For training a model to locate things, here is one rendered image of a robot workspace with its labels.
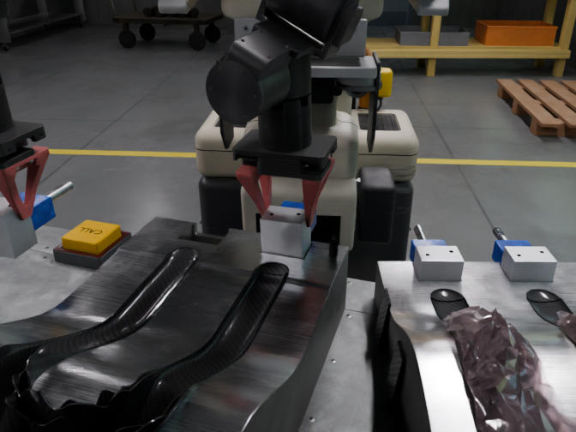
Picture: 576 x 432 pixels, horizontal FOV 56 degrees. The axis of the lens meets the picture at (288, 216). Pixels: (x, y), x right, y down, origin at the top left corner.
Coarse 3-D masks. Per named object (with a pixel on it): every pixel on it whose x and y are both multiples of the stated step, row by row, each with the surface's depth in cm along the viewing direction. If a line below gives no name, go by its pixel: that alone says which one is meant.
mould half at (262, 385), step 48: (144, 240) 66; (240, 240) 66; (96, 288) 58; (192, 288) 58; (240, 288) 58; (288, 288) 57; (336, 288) 60; (0, 336) 45; (48, 336) 46; (144, 336) 50; (192, 336) 51; (288, 336) 51; (48, 384) 38; (96, 384) 38; (240, 384) 41; (288, 384) 45
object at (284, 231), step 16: (272, 208) 64; (288, 208) 64; (272, 224) 61; (288, 224) 61; (304, 224) 61; (272, 240) 62; (288, 240) 62; (304, 240) 62; (288, 256) 63; (304, 256) 63
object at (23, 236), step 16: (64, 192) 68; (0, 208) 58; (48, 208) 64; (0, 224) 58; (16, 224) 59; (32, 224) 61; (0, 240) 59; (16, 240) 59; (32, 240) 61; (16, 256) 60
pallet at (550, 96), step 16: (496, 80) 485; (512, 80) 482; (528, 80) 482; (544, 80) 482; (512, 96) 437; (528, 96) 431; (544, 96) 431; (560, 96) 433; (528, 112) 396; (544, 112) 390; (560, 112) 390; (544, 128) 379; (560, 128) 378
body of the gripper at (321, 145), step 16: (304, 96) 56; (272, 112) 55; (288, 112) 55; (304, 112) 56; (272, 128) 56; (288, 128) 55; (304, 128) 56; (240, 144) 59; (256, 144) 59; (272, 144) 57; (288, 144) 56; (304, 144) 57; (320, 144) 58; (336, 144) 60; (304, 160) 56; (320, 160) 55
